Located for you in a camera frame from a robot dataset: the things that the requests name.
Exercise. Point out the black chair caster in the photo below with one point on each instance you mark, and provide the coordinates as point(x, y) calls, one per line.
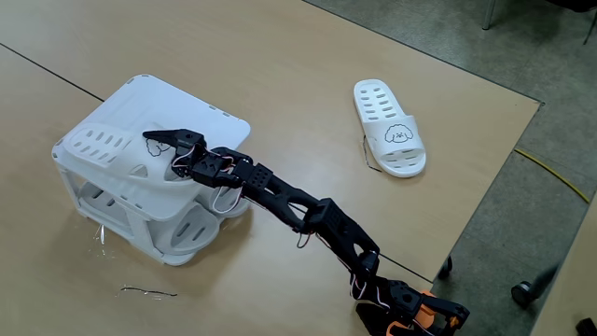
point(521, 293)

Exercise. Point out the black floor object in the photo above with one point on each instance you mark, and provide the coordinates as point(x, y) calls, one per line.
point(587, 328)

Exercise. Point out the white two-tier shoe rack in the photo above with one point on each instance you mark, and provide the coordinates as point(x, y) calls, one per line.
point(186, 107)

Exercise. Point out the crumpled clear tape piece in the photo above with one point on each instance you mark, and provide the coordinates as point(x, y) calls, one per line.
point(100, 233)

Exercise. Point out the metal chair leg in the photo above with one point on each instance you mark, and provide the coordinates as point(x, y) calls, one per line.
point(591, 28)
point(488, 16)

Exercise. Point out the black table caster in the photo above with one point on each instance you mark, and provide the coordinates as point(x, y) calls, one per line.
point(445, 270)

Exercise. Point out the white dog-print slipper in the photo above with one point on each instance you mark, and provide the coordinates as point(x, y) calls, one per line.
point(102, 144)
point(387, 102)

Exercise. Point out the long clear tape strip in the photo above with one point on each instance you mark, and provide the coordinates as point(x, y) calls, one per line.
point(149, 292)

